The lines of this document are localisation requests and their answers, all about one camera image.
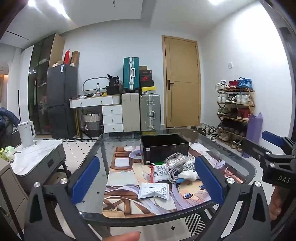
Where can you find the person's right hand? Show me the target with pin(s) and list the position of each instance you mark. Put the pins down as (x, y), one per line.
(276, 204)

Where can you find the collection of sneakers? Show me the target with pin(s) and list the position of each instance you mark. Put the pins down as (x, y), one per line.
(242, 83)

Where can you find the oval metal frame mirror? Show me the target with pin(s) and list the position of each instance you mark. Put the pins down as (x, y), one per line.
(92, 83)

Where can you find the purple yoga mat bag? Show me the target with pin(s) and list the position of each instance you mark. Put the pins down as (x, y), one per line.
(254, 129)

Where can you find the brown cardboard box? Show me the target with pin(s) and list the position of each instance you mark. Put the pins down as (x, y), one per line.
(75, 59)

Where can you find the black cardboard box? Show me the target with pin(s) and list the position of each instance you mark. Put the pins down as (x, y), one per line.
(161, 150)

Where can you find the glass top table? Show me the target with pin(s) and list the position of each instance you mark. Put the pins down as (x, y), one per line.
(222, 148)

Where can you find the blue puffer jacket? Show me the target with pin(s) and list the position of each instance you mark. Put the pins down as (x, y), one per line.
(9, 115)

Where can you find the clear water bottle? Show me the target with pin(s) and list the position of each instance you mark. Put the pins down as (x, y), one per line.
(98, 89)

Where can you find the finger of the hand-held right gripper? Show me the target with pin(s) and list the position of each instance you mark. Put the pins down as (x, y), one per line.
(252, 148)
(270, 136)

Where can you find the person's left hand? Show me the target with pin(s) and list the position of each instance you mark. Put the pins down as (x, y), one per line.
(124, 237)

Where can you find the silver suitcase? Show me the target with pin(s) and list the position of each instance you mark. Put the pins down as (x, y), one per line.
(150, 111)

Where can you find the black gift bag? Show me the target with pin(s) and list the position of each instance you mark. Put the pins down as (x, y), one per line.
(113, 87)

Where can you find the red box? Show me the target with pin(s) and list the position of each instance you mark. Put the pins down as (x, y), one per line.
(66, 58)

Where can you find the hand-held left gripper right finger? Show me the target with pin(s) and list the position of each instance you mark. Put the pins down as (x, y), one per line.
(208, 180)

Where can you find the red white packet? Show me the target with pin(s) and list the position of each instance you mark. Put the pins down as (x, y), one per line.
(160, 173)

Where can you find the teal suitcase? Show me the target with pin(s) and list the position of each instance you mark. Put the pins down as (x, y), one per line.
(129, 74)

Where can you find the wooden door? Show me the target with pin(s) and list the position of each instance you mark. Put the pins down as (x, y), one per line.
(182, 81)

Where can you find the beige suitcase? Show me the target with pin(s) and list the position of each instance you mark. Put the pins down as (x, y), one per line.
(130, 111)

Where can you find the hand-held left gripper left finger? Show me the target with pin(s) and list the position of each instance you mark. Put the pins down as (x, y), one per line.
(85, 179)

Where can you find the white electric kettle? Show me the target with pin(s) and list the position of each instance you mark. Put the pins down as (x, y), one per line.
(26, 134)

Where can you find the wooden shoe rack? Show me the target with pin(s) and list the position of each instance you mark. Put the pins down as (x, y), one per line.
(251, 97)

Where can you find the green white plastic bag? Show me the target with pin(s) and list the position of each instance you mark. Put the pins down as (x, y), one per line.
(7, 154)

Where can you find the woven laundry basket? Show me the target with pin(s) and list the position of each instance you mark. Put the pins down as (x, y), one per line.
(91, 122)

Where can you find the stack of shoe boxes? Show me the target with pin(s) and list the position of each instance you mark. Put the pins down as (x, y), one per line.
(146, 78)

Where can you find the grey side table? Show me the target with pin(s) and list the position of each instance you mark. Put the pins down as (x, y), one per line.
(34, 157)

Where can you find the white desk with drawers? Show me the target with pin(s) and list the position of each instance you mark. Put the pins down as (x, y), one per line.
(97, 100)

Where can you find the dark grey fridge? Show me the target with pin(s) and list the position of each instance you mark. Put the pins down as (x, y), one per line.
(61, 92)

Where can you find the printed cartoon desk mat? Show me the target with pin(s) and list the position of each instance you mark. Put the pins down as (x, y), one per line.
(124, 201)

